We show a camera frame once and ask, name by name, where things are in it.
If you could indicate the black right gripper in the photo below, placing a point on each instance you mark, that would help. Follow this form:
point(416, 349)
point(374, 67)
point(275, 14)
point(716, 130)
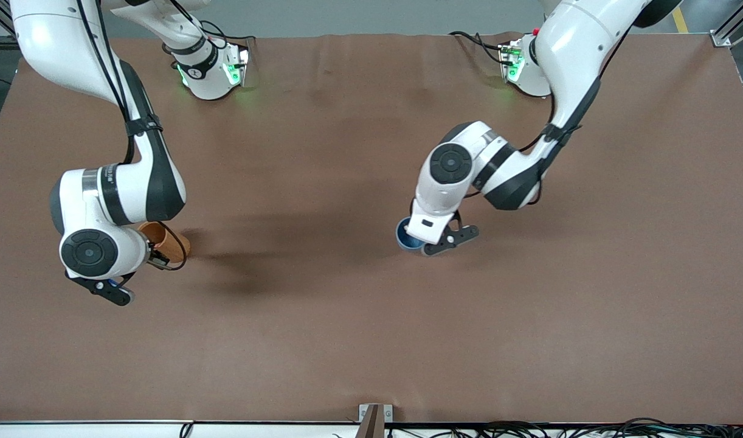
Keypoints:
point(157, 256)

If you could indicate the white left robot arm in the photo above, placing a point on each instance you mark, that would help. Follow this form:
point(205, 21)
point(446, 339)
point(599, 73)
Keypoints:
point(578, 48)

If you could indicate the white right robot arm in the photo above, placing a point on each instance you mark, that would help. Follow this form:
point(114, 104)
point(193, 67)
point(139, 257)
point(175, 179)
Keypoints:
point(55, 48)

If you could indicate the brown wooden cup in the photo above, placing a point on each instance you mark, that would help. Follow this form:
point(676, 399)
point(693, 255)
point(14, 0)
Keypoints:
point(165, 240)

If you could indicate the blue cup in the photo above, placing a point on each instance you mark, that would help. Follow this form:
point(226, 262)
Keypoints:
point(403, 237)

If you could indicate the brown table cover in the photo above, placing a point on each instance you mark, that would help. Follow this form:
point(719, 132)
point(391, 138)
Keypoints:
point(347, 340)

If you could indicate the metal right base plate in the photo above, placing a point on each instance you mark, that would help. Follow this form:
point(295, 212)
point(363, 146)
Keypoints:
point(242, 64)

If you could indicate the metal base plate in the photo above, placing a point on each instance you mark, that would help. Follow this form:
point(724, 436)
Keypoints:
point(242, 64)
point(506, 55)

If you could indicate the brown upright post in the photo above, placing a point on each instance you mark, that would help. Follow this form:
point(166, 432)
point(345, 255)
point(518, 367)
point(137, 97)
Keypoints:
point(371, 426)

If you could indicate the grey metal bracket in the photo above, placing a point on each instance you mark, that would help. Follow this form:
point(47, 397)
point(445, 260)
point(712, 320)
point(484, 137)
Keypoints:
point(388, 413)

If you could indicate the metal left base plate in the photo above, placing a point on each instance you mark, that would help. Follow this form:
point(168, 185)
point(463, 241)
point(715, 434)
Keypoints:
point(506, 55)

